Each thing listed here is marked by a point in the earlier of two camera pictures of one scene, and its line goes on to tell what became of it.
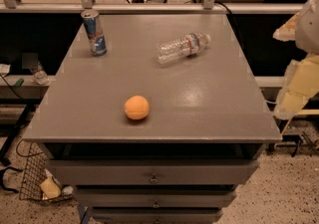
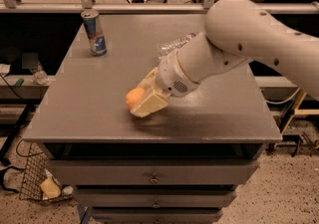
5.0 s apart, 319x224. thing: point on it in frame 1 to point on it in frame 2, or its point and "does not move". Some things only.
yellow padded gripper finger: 301,83 to 150,105
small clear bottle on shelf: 40,76 does not move
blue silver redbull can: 95,32 does not move
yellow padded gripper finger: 286,32 to 149,79
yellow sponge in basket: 50,188 does not move
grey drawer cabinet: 159,129 does not move
